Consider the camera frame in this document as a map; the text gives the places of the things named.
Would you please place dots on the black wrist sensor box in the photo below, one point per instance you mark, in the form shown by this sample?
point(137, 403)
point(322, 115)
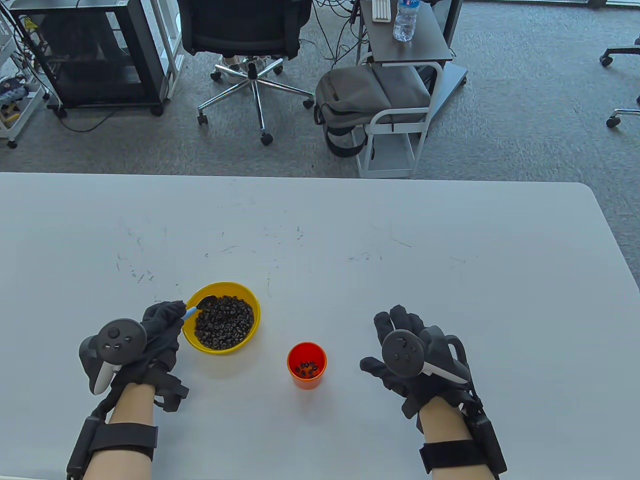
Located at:
point(487, 440)
point(82, 445)

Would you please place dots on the white rolling cart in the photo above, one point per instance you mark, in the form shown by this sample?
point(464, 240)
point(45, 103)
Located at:
point(20, 120)

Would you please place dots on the small heap of coffee beans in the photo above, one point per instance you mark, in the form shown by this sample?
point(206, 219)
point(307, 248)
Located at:
point(306, 369)

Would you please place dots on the clear plastic water bottle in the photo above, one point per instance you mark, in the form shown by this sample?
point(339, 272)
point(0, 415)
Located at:
point(405, 22)

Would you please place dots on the grey backpack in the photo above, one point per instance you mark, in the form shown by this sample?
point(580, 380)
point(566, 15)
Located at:
point(355, 95)

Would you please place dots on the person's left hand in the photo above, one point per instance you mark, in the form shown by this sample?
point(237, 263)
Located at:
point(162, 335)

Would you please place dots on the pile of dark coffee beans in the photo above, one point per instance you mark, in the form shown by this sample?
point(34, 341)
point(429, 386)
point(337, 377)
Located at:
point(225, 325)

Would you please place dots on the black office chair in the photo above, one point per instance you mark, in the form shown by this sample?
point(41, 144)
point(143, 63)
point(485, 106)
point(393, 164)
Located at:
point(240, 25)

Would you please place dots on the white side table dark top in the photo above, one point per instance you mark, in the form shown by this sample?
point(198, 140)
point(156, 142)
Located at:
point(415, 47)

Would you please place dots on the orange plastic cup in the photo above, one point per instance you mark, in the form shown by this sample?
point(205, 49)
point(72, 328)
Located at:
point(306, 382)

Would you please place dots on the person's right forearm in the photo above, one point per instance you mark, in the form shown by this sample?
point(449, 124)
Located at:
point(445, 422)

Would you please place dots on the black wheeled cabinet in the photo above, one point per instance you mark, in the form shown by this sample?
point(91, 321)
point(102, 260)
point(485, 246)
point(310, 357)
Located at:
point(90, 55)

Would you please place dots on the black chair base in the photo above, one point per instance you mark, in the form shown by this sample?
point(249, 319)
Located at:
point(620, 51)

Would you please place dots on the chrome chair base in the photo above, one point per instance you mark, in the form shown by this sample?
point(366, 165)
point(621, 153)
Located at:
point(622, 113)

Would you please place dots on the grey handheld controller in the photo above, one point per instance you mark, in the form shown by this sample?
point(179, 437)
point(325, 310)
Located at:
point(402, 352)
point(121, 340)

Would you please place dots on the person's left forearm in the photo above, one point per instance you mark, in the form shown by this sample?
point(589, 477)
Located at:
point(130, 405)

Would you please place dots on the white metal shelf frame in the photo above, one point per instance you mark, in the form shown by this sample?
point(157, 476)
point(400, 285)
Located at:
point(170, 45)

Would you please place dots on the yellow plastic bowl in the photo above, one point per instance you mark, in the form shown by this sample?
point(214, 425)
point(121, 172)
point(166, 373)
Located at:
point(220, 289)

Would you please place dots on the person's right hand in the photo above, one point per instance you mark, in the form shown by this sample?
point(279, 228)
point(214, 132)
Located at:
point(400, 317)

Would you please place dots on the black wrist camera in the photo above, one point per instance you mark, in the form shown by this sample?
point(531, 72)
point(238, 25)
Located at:
point(172, 392)

